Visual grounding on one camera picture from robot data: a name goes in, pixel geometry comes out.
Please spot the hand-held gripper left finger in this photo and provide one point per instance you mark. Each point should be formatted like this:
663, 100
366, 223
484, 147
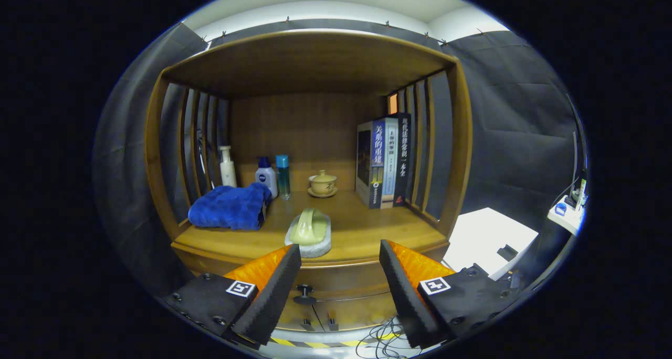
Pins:
270, 301

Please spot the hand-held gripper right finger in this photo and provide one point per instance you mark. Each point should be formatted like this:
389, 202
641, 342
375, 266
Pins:
409, 301

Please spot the wooden drawer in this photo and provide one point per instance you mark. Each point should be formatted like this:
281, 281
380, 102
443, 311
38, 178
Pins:
341, 280

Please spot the green scrub brush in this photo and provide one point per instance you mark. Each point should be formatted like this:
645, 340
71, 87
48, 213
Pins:
310, 230

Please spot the wooden countertop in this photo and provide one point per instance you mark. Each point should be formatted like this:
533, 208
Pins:
367, 228

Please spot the white drawer unit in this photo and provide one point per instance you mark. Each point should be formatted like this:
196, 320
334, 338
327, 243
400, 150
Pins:
483, 233

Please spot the wooden cabinet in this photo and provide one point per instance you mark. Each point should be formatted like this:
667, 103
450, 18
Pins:
304, 60

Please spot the yellow black hazard tape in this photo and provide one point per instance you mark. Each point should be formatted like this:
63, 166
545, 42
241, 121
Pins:
315, 344

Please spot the blue towel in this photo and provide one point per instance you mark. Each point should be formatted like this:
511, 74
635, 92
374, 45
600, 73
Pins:
228, 208

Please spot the white bottle with blue cap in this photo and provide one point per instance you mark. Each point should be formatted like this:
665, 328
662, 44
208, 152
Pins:
266, 179

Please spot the teal blue bottle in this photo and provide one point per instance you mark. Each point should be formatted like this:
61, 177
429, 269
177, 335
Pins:
283, 179

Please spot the beige lidded teacup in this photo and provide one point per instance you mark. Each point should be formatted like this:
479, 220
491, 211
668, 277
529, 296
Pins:
322, 185

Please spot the white pump bottle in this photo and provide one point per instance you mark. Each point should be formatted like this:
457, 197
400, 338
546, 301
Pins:
228, 170

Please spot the blue spine book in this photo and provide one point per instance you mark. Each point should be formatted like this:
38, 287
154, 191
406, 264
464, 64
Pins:
367, 165

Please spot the white spine book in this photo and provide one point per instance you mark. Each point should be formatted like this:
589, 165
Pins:
391, 159

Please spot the black spine book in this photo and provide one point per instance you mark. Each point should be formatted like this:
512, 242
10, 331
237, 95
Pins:
403, 154

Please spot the small blue object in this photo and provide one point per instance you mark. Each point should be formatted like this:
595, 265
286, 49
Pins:
560, 209

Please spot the white desk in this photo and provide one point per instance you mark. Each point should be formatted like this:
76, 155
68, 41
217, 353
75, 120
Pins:
569, 220

